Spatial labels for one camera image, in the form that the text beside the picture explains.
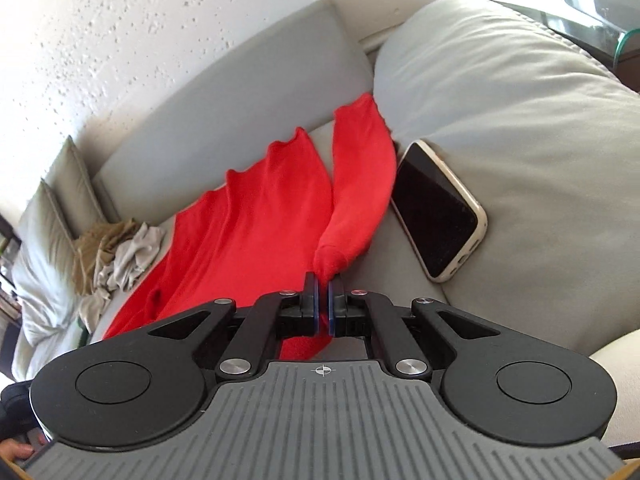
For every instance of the person's left hand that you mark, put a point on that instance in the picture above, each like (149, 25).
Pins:
(15, 451)

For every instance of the large grey sofa cushion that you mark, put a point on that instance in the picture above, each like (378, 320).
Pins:
(525, 125)

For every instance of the smartphone with white case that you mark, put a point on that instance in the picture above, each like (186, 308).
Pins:
(435, 210)

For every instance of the glass side table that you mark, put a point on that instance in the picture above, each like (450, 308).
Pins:
(575, 5)

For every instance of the red shirt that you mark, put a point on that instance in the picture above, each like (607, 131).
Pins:
(250, 220)

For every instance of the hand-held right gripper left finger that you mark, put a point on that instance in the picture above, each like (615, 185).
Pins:
(313, 306)

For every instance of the grey crumpled cloth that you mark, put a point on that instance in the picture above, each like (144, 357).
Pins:
(132, 255)

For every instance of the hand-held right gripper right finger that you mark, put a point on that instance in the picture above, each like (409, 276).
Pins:
(333, 307)

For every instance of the grey throw pillow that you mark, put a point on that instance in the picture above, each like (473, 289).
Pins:
(75, 185)
(42, 270)

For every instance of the tan crumpled cloth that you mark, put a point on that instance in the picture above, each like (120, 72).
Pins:
(95, 250)

